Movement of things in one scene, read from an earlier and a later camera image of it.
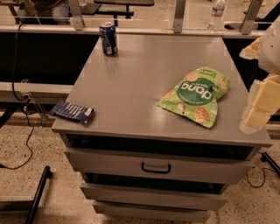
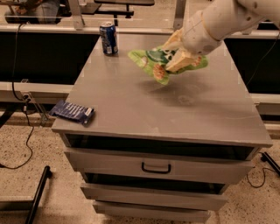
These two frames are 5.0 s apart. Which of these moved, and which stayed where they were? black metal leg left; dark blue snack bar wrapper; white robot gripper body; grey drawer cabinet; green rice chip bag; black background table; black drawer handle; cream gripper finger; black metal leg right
Moved: green rice chip bag; cream gripper finger; white robot gripper body
Stayed: black drawer handle; black metal leg right; black metal leg left; dark blue snack bar wrapper; grey drawer cabinet; black background table
